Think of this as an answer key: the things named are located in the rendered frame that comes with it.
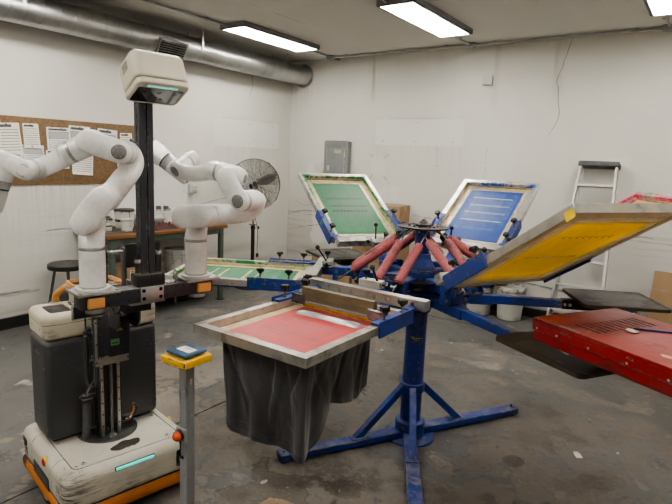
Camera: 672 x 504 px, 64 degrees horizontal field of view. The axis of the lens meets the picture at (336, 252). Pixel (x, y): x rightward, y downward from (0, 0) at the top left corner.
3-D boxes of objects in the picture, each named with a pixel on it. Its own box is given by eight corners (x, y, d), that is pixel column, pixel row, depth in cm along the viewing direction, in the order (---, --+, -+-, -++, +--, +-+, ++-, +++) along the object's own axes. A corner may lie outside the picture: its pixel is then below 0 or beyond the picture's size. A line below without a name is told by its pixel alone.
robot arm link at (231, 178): (263, 212, 224) (243, 214, 211) (221, 199, 231) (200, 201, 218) (270, 173, 220) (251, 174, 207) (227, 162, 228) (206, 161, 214)
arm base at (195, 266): (172, 273, 239) (172, 239, 237) (198, 270, 248) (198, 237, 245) (190, 279, 228) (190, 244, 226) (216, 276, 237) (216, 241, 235)
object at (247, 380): (302, 466, 203) (306, 358, 196) (219, 428, 228) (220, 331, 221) (307, 463, 205) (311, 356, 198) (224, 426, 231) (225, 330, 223)
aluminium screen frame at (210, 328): (305, 369, 185) (306, 358, 184) (192, 332, 218) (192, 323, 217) (411, 319, 248) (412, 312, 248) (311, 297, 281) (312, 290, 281)
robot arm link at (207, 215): (270, 222, 227) (246, 227, 210) (197, 224, 241) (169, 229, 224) (267, 188, 225) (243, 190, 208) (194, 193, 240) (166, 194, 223)
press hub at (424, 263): (423, 458, 308) (440, 225, 285) (365, 436, 330) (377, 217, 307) (450, 432, 339) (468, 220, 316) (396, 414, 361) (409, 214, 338)
